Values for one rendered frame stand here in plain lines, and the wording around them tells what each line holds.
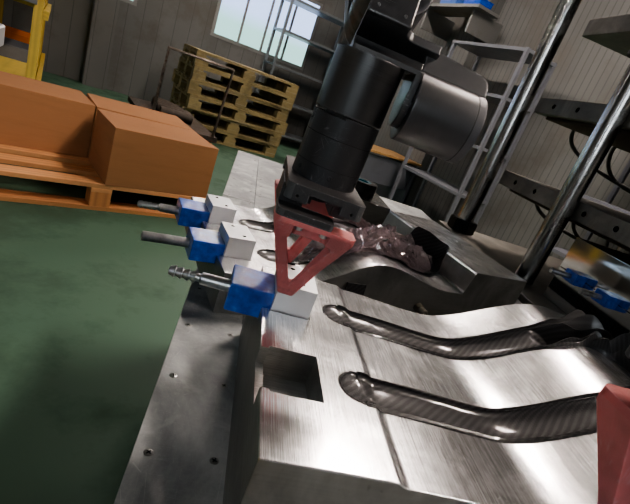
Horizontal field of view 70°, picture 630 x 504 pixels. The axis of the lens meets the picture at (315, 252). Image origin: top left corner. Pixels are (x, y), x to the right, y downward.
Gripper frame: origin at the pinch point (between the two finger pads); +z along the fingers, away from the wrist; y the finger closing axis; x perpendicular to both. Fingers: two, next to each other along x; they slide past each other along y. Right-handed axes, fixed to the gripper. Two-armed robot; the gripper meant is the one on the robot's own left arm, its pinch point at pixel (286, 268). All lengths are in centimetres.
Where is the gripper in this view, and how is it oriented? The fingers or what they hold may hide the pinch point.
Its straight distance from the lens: 42.0
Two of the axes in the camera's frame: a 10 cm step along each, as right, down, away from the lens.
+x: -9.3, -3.1, -2.1
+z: -3.6, 8.7, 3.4
